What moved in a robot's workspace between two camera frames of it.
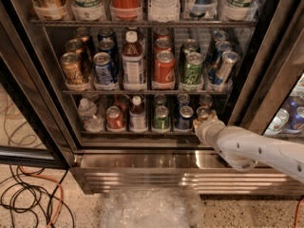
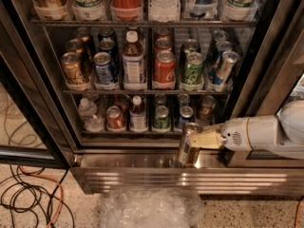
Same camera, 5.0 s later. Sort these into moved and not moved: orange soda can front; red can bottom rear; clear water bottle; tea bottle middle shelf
Moved: orange soda can front
Not moved: tea bottle middle shelf; red can bottom rear; clear water bottle
